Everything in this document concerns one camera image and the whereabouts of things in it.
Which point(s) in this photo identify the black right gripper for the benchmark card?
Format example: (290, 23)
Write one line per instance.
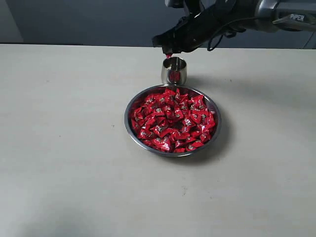
(224, 17)

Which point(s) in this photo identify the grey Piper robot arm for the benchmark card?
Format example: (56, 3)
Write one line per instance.
(274, 15)

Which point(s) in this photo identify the shiny steel cup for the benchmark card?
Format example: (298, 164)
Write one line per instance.
(174, 71)

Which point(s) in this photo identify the round steel bowl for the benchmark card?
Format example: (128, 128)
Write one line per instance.
(147, 117)

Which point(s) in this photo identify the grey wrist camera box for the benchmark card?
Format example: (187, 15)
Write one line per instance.
(174, 3)

